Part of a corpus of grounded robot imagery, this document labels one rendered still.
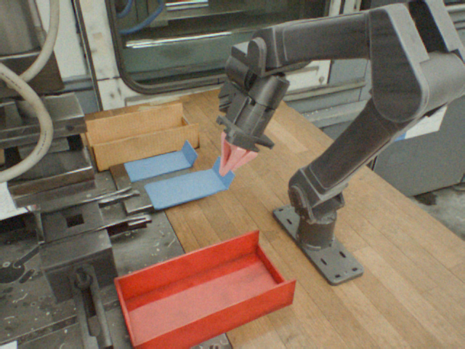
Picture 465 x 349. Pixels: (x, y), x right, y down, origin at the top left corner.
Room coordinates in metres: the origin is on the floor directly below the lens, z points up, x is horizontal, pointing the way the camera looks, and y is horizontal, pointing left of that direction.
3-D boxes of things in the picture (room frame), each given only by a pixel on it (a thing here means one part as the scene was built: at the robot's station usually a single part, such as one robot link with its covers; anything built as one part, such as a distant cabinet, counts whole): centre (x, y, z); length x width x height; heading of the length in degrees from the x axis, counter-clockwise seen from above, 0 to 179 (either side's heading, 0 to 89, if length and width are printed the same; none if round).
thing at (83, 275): (0.35, 0.19, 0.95); 0.15 x 0.03 x 0.10; 25
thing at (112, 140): (0.86, 0.20, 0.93); 0.25 x 0.13 x 0.08; 115
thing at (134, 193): (0.57, 0.20, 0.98); 0.07 x 0.02 x 0.01; 115
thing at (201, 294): (0.40, 0.03, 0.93); 0.25 x 0.12 x 0.06; 115
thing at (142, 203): (0.70, 0.16, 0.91); 0.17 x 0.16 x 0.02; 25
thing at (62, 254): (0.51, 0.26, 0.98); 0.20 x 0.10 x 0.01; 25
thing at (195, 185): (0.59, 0.07, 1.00); 0.15 x 0.07 x 0.03; 115
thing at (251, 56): (0.68, -0.05, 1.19); 0.12 x 0.09 x 0.12; 35
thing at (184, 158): (0.75, 0.15, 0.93); 0.15 x 0.07 x 0.03; 114
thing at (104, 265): (0.51, 0.26, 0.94); 0.20 x 0.10 x 0.07; 25
